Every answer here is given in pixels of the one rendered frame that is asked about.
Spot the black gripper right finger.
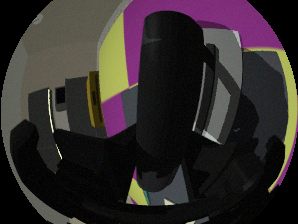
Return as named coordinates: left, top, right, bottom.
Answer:
left=181, top=131, right=259, bottom=202

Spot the beige square tile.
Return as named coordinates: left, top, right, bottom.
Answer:
left=164, top=198, right=194, bottom=224

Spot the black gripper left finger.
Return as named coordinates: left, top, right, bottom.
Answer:
left=53, top=123, right=137, bottom=202

